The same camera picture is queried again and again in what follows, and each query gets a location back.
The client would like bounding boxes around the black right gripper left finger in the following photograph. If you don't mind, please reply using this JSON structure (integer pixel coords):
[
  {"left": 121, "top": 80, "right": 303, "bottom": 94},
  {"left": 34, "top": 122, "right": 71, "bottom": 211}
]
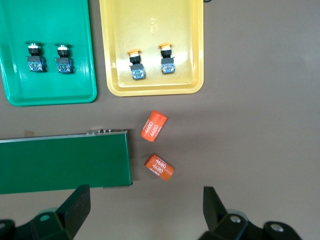
[{"left": 0, "top": 184, "right": 91, "bottom": 240}]

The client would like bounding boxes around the yellow plastic tray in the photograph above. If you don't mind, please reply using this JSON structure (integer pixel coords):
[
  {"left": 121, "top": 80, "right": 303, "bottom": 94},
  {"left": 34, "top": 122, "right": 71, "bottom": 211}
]
[{"left": 99, "top": 0, "right": 205, "bottom": 98}]

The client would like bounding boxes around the orange 4680 cylinder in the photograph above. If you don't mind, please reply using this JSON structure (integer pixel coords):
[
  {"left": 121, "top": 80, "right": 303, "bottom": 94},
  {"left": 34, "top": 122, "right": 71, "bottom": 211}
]
[
  {"left": 139, "top": 109, "right": 168, "bottom": 144},
  {"left": 144, "top": 153, "right": 175, "bottom": 181}
]

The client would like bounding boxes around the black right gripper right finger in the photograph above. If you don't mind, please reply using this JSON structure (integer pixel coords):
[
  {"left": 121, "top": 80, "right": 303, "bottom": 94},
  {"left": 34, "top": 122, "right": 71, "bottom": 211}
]
[{"left": 198, "top": 186, "right": 303, "bottom": 240}]

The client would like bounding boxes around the green belt conveyor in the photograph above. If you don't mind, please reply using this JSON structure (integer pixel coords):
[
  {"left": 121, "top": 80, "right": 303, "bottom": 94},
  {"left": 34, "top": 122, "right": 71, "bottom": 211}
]
[{"left": 0, "top": 128, "right": 134, "bottom": 195}]

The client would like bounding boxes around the yellow mushroom push button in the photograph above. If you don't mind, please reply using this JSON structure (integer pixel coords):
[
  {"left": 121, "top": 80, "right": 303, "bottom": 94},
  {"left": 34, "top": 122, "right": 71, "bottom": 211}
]
[
  {"left": 126, "top": 48, "right": 147, "bottom": 81},
  {"left": 157, "top": 42, "right": 176, "bottom": 75}
]

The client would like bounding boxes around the green plastic tray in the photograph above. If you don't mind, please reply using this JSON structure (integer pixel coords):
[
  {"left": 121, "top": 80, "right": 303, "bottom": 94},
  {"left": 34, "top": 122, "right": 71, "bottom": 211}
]
[{"left": 0, "top": 0, "right": 98, "bottom": 107}]

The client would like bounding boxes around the green mushroom push button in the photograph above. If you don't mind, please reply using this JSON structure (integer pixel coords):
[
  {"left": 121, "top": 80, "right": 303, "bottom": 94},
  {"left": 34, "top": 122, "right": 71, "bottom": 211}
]
[
  {"left": 24, "top": 40, "right": 48, "bottom": 73},
  {"left": 54, "top": 42, "right": 75, "bottom": 74}
]

